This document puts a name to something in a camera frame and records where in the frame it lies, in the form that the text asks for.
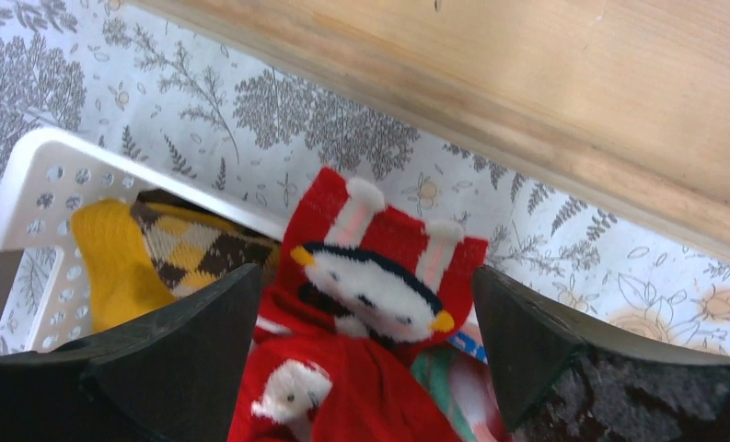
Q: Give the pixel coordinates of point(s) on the floral patterned table mat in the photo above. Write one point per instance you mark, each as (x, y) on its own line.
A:
(139, 86)

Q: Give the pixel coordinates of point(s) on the pink patterned sock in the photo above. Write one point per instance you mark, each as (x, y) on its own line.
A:
(456, 376)

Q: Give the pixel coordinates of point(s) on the plain red sock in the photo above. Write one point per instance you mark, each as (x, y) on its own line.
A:
(303, 382)

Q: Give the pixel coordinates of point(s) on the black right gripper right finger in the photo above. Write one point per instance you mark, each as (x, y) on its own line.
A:
(561, 375)

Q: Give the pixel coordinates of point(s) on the white plastic basket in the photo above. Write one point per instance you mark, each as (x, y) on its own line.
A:
(52, 173)

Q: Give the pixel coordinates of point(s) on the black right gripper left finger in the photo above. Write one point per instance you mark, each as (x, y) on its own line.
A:
(170, 375)

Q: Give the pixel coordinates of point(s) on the mustard yellow sock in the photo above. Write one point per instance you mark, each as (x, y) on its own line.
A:
(124, 284)

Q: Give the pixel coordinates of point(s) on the wooden hanger stand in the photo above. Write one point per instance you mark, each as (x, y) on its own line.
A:
(623, 103)

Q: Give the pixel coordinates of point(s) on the red bow sock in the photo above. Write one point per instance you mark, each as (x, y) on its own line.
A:
(352, 263)

